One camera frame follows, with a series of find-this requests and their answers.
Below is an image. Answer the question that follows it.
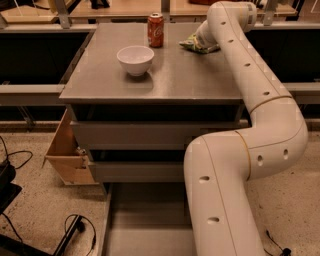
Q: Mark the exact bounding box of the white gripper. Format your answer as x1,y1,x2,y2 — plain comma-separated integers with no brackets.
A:
195,23,217,48

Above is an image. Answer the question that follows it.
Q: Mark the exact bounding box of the green jalapeno chip bag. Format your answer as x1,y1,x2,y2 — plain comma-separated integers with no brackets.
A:
179,34,220,54

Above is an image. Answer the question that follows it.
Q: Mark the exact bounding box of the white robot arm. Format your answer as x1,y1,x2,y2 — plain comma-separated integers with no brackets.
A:
184,1,308,256

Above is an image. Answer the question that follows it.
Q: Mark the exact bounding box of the grey drawer cabinet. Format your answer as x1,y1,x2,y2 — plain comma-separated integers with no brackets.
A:
60,23,248,183

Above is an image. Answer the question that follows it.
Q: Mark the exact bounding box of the grey top drawer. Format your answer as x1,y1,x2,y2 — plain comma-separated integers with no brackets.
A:
70,121,240,150

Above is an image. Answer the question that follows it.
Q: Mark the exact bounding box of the grey middle drawer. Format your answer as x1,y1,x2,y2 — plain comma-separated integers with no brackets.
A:
89,162,184,183

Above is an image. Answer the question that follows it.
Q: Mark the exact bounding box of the grey open bottom drawer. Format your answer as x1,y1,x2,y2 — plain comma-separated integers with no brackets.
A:
97,183,197,256

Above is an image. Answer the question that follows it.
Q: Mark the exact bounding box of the red soda can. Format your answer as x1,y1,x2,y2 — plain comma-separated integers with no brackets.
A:
147,13,164,48

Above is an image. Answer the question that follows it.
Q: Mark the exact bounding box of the white ceramic bowl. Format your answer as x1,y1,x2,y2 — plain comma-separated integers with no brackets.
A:
117,45,154,76

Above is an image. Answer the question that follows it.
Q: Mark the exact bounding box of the wooden background table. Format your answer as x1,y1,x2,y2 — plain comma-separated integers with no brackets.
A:
0,0,298,25

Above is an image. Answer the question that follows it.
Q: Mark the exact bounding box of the brown cardboard box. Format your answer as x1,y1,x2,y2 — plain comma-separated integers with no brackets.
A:
45,111,95,185

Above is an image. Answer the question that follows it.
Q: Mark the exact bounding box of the black floor stand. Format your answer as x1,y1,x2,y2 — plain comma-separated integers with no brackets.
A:
52,215,82,256

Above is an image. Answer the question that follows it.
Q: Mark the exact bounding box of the black equipment base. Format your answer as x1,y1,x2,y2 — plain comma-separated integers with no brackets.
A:
0,160,22,214

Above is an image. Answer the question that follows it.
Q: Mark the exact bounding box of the black looped cable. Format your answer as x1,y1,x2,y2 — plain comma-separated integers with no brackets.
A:
63,213,98,256

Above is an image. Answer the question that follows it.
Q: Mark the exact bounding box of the black adapter cable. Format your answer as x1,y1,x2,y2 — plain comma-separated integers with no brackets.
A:
263,229,293,256

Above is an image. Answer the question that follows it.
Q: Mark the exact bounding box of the black cable left floor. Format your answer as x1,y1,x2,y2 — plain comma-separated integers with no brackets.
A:
0,135,34,171

